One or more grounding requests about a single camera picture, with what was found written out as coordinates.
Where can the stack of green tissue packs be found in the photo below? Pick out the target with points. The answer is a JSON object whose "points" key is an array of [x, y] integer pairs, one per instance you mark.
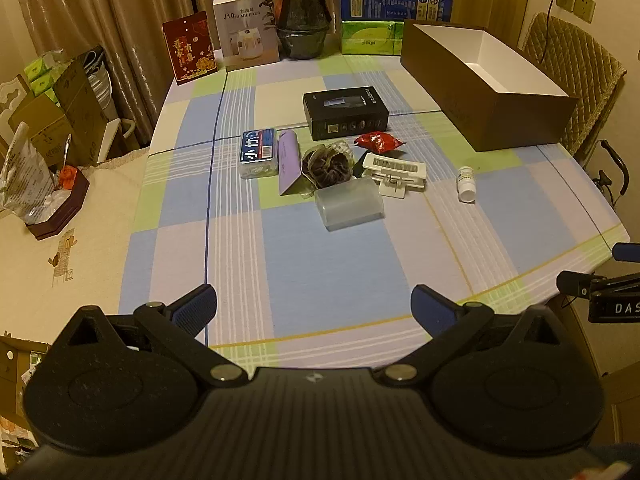
{"points": [[42, 72]]}

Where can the checkered cloth desktop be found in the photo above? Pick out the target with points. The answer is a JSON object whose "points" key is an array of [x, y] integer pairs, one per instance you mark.
{"points": [[325, 270]]}

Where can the white plastic clip holder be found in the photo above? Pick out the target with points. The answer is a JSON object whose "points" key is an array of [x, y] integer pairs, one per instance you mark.
{"points": [[395, 170]]}

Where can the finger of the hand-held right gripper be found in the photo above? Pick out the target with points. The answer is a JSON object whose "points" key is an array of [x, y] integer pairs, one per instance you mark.
{"points": [[627, 252], [575, 285]]}

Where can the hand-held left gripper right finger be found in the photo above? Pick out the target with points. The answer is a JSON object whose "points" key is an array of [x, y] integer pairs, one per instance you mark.
{"points": [[432, 310]]}

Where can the crinkled plastic bag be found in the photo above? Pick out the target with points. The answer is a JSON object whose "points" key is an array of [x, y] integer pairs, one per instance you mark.
{"points": [[25, 175]]}

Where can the blue milk carton box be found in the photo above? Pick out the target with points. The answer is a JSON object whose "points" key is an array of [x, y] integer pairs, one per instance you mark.
{"points": [[395, 5]]}

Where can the red snack packet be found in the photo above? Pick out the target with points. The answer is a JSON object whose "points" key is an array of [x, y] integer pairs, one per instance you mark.
{"points": [[377, 142]]}

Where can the quilted chair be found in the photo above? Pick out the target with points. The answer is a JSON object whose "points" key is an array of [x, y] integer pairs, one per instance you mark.
{"points": [[585, 70]]}

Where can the black shaver box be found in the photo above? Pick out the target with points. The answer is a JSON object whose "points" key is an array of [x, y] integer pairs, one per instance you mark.
{"points": [[345, 107]]}

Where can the white humidifier box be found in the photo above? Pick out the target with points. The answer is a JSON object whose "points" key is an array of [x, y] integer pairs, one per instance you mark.
{"points": [[245, 30]]}

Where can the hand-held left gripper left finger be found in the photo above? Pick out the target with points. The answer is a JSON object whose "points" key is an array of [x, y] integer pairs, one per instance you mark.
{"points": [[192, 307]]}

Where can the white carved chair back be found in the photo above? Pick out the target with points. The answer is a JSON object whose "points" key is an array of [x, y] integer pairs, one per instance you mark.
{"points": [[12, 92]]}

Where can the red gift box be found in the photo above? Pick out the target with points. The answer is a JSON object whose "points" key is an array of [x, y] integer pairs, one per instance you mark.
{"points": [[189, 47]]}

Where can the white pill bottle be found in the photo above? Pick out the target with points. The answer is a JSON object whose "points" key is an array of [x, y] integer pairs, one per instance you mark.
{"points": [[466, 185]]}

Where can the dark glass jar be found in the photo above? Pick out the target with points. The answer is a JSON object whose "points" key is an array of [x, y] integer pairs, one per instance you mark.
{"points": [[302, 20]]}

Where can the brown hexagonal box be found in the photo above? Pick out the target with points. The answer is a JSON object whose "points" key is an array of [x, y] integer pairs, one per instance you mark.
{"points": [[57, 210]]}

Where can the clear plastic packet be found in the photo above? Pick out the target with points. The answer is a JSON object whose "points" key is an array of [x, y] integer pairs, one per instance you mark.
{"points": [[341, 147]]}

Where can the dark brown scrunchie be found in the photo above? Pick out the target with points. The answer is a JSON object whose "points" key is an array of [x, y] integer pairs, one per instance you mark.
{"points": [[327, 167]]}

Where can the large white box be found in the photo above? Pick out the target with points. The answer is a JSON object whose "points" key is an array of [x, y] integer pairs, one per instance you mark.
{"points": [[500, 105]]}

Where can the translucent plastic case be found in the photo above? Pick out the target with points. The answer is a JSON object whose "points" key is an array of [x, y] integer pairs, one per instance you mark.
{"points": [[350, 205]]}

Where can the beige curtain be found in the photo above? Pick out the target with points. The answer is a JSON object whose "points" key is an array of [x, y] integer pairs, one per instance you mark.
{"points": [[140, 10]]}

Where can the large cardboard carton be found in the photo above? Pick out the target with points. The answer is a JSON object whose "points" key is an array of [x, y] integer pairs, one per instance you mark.
{"points": [[65, 115]]}

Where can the green tissue pack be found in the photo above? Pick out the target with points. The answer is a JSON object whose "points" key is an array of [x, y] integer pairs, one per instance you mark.
{"points": [[372, 37]]}

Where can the wall socket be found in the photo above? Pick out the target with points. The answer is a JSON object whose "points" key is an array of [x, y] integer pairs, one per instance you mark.
{"points": [[575, 2]]}

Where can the purple card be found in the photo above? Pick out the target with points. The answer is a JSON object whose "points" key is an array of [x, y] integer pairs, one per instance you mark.
{"points": [[289, 165]]}

